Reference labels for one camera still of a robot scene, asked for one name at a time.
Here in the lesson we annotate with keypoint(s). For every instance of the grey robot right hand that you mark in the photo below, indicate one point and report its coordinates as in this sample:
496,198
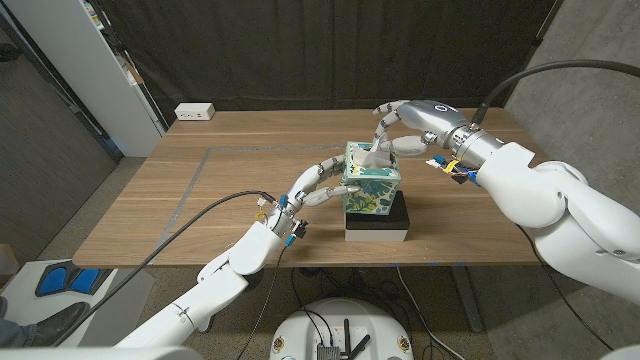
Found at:
432,120

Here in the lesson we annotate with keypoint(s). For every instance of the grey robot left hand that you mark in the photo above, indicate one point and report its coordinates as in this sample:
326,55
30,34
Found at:
307,181

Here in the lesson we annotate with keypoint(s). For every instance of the teal leaf print tissue box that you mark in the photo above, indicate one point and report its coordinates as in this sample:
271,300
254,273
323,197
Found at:
372,195

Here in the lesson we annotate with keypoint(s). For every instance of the white tissue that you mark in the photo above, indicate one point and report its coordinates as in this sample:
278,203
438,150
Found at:
372,159

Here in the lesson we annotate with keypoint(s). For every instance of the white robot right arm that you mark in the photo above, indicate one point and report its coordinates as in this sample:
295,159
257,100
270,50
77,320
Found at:
550,200

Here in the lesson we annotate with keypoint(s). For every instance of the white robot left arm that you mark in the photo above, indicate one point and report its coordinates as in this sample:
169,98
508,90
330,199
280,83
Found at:
220,282

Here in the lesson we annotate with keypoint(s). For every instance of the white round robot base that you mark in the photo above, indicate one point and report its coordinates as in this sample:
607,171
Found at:
300,330

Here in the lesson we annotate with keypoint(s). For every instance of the black and white tray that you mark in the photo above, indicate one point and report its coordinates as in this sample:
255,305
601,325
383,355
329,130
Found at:
375,234

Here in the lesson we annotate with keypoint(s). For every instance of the black fabric curtain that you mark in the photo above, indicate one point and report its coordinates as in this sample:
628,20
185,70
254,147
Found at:
300,50

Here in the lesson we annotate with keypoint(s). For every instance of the white table power strip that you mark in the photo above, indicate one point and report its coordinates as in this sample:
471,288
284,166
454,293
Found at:
194,111

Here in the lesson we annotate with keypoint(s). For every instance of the black router with antennas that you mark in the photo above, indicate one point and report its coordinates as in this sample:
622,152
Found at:
330,352

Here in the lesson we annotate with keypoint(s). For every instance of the white table foot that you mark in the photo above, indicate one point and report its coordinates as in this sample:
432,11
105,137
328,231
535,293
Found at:
205,326

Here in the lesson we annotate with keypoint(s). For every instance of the grey table leg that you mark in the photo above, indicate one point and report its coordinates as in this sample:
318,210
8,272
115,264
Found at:
465,300

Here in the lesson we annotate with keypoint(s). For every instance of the brown paper tag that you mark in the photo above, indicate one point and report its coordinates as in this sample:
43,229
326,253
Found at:
134,72

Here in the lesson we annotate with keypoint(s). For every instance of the white floor board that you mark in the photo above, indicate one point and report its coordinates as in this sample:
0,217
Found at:
125,290

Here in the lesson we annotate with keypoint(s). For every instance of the white cabinet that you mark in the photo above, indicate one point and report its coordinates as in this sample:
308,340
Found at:
95,80

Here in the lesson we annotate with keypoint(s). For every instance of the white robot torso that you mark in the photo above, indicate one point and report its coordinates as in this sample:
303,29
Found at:
100,354

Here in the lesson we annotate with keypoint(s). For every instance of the blue and black foot pedal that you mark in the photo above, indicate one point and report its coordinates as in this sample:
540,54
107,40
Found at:
55,280

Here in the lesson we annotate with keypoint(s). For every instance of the black leather shoe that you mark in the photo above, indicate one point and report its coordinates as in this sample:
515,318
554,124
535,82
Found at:
62,322

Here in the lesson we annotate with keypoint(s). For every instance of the blue jeans leg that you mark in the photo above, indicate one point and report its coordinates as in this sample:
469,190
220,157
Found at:
15,334

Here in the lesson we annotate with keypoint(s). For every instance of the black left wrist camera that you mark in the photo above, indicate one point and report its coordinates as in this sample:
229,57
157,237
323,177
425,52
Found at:
300,230

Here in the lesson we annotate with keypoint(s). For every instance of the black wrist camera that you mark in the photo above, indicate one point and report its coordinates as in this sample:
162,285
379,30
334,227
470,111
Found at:
300,230
462,177

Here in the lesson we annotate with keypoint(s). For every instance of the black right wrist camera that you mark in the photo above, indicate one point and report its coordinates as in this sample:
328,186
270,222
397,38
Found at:
462,177

